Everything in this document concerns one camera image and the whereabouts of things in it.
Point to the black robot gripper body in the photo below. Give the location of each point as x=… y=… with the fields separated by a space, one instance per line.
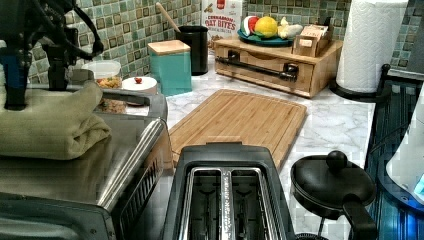
x=25 y=22

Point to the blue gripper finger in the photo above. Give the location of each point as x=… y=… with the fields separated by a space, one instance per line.
x=16 y=64

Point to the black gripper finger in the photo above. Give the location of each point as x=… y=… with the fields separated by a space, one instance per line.
x=59 y=59

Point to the beige towel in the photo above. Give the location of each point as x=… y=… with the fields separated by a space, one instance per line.
x=54 y=125

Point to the white paper towel roll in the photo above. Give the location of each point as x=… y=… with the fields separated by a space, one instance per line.
x=370 y=37

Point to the black paper towel stand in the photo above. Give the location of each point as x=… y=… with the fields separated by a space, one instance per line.
x=376 y=95

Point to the clear jar with pasta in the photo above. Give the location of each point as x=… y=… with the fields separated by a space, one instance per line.
x=107 y=74

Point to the teal canister with wooden lid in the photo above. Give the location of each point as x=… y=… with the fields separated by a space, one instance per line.
x=170 y=65

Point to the wooden spoon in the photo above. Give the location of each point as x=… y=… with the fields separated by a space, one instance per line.
x=167 y=17

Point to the black utensil holder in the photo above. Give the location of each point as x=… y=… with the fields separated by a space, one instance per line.
x=196 y=38

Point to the stainless steel toaster oven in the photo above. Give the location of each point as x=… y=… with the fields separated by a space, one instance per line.
x=111 y=192

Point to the cinnamon oat bites cereal box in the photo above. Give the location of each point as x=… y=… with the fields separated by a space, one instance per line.
x=222 y=19

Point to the bamboo cutting board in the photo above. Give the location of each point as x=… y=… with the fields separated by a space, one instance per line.
x=236 y=116

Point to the red and white toy fruit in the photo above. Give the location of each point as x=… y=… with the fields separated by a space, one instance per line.
x=248 y=24

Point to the teal fruit plate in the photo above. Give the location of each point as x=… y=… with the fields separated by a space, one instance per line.
x=267 y=42

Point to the yellow toy lemon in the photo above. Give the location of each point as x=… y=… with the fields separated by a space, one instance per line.
x=266 y=27

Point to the black two-slot toaster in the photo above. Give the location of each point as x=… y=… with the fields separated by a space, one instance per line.
x=227 y=191

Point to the wooden drawer box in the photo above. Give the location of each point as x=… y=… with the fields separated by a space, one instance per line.
x=277 y=67

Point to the white toy garlic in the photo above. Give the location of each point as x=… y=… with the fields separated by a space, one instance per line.
x=286 y=30

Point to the wooden tea bag holder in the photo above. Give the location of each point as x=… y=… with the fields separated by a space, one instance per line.
x=313 y=40

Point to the black lidded frying pan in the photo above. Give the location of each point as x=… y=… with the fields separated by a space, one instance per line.
x=331 y=186

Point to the black dish rack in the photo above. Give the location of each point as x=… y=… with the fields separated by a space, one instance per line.
x=397 y=214

